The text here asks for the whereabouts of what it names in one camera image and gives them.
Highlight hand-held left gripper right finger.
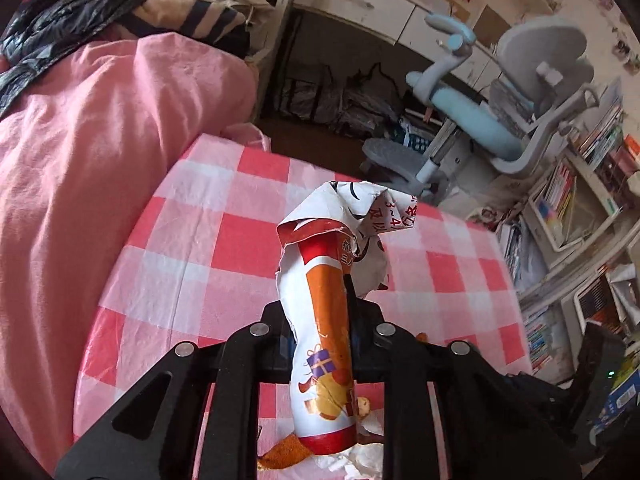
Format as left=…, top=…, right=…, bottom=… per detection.
left=344, top=275, right=583, bottom=480

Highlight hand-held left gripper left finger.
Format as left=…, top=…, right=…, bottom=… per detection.
left=54, top=302, right=297, bottom=480

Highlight orange white snack wrapper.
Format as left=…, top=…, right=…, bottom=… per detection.
left=275, top=180, right=418, bottom=456

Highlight large white tissue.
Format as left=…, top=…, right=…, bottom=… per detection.
left=345, top=410, right=388, bottom=480

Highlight white bookshelf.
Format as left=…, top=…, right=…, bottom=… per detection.
left=495, top=77, right=640, bottom=381

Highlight red white checked tablecloth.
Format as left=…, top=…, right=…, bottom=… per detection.
left=72, top=132, right=533, bottom=480

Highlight stacks of books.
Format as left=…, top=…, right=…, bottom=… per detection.
left=500, top=90, right=640, bottom=371

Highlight blue white package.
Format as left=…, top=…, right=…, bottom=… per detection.
left=392, top=117, right=431, bottom=153

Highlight grey blue office chair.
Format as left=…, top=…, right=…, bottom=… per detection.
left=361, top=17, right=601, bottom=206

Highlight pink blanket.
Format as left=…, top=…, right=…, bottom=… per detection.
left=0, top=32, right=273, bottom=461

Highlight beige navy striped pillow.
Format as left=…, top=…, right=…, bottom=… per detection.
left=112, top=0, right=251, bottom=58

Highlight white desk with drawers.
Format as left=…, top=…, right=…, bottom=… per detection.
left=252, top=0, right=556, bottom=126

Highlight black plastic bag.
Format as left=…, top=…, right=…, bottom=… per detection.
left=0, top=0, right=166, bottom=121

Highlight clear bag with black handles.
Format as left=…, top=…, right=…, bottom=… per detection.
left=277, top=65, right=346, bottom=123
left=335, top=62, right=401, bottom=138

